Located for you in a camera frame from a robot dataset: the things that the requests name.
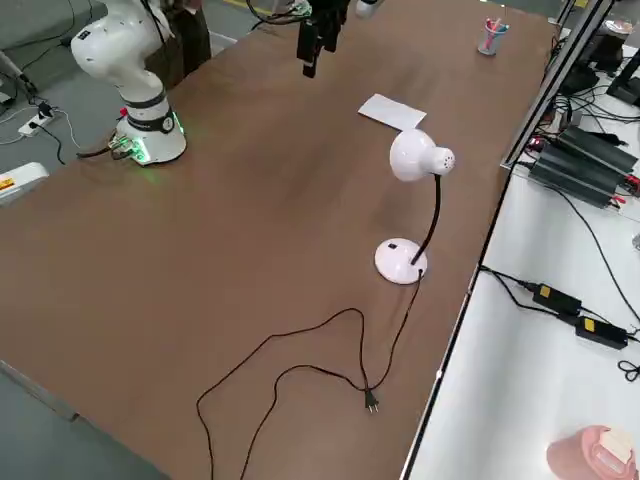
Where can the dark desktop device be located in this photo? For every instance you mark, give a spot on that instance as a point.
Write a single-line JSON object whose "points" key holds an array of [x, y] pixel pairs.
{"points": [[607, 47]]}

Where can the dark finned power supply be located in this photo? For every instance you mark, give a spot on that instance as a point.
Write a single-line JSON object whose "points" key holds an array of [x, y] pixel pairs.
{"points": [[600, 147], [575, 177]]}

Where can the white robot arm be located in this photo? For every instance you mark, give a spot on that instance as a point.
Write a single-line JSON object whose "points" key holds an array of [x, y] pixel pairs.
{"points": [[115, 50]]}

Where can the dark brown bag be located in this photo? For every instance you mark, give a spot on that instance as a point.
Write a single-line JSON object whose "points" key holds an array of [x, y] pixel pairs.
{"points": [[185, 50]]}

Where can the white A4 paper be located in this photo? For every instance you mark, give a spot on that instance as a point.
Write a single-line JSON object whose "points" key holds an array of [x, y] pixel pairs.
{"points": [[392, 111]]}

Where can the grey stand leg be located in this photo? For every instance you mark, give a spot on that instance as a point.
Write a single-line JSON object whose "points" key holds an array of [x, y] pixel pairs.
{"points": [[17, 74]]}

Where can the white box with yellow label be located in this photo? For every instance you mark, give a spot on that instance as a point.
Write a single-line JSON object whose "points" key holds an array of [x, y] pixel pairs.
{"points": [[20, 182]]}

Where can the blue pen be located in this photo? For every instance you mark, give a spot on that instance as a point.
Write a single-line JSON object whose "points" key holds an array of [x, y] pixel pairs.
{"points": [[504, 28]]}

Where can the black module with red display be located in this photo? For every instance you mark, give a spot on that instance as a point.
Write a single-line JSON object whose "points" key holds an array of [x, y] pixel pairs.
{"points": [[535, 145]]}

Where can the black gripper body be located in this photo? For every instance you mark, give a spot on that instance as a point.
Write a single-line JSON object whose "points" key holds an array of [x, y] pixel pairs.
{"points": [[317, 9]]}

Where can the white side table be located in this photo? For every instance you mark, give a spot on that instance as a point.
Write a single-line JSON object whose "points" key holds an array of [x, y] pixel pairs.
{"points": [[525, 375]]}

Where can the black power adapter brick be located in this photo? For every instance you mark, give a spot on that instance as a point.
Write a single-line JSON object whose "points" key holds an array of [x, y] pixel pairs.
{"points": [[557, 298], [602, 332]]}

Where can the white power strip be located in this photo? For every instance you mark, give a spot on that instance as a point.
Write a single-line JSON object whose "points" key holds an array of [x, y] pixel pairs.
{"points": [[35, 124]]}

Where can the pink container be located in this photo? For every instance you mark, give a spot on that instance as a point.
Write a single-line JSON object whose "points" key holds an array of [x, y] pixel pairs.
{"points": [[595, 452]]}

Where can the black monitor stand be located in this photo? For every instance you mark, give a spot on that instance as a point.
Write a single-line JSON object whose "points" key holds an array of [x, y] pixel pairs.
{"points": [[625, 82]]}

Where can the white desk lamp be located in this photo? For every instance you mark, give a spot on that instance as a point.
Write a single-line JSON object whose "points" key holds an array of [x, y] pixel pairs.
{"points": [[400, 262]]}

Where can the black plug adapter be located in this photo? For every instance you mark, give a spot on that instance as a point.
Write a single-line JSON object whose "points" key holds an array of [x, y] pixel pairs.
{"points": [[45, 108]]}

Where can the pink pen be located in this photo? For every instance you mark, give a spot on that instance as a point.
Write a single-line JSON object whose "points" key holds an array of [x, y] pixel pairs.
{"points": [[494, 24]]}

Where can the black round base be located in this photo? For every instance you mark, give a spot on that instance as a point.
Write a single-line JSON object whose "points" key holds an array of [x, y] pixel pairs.
{"points": [[580, 79]]}

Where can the aluminium frame bar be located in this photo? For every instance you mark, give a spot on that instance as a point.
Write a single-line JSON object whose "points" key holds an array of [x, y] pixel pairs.
{"points": [[550, 85]]}

